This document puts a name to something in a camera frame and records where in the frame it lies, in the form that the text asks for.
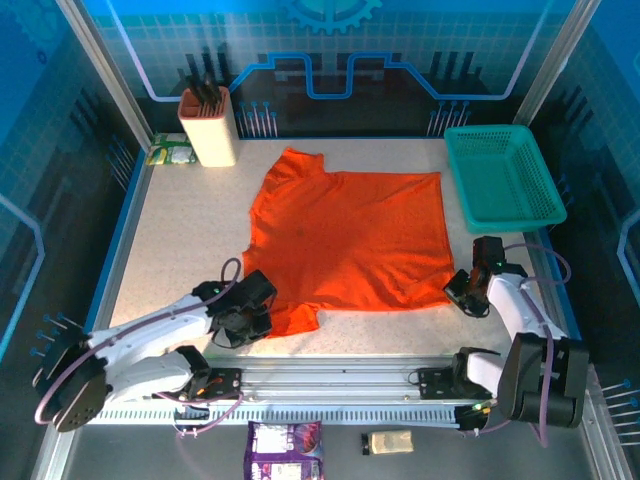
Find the teal plastic basket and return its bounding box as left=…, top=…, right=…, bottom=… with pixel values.
left=443, top=123, right=569, bottom=234

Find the orange t-shirt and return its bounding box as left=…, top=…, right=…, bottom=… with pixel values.
left=241, top=147, right=456, bottom=340

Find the purple snack bag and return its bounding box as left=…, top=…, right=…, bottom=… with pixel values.
left=243, top=421, right=325, bottom=480

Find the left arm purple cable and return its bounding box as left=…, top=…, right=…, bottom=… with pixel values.
left=33, top=257, right=246, bottom=439

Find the white slotted cable duct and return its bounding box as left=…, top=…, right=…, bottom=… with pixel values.
left=77, top=403, right=461, bottom=427

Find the aluminium frame post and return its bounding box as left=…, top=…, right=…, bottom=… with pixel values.
left=512, top=0, right=601, bottom=126
left=54, top=0, right=154, bottom=149

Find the beige knife block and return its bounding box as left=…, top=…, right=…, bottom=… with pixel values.
left=177, top=85, right=239, bottom=169

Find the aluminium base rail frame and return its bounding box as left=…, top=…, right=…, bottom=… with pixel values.
left=37, top=355, right=634, bottom=480

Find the green snack packet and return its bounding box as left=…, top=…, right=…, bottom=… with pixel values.
left=145, top=132, right=197, bottom=167

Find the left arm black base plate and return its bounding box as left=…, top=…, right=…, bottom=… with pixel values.
left=151, top=367, right=243, bottom=400

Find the small controller board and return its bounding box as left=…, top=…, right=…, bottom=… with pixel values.
left=455, top=397, right=501, bottom=432

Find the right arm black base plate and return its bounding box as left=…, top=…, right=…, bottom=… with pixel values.
left=417, top=367, right=501, bottom=400

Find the small beige package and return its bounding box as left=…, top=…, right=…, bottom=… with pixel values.
left=360, top=429, right=415, bottom=456

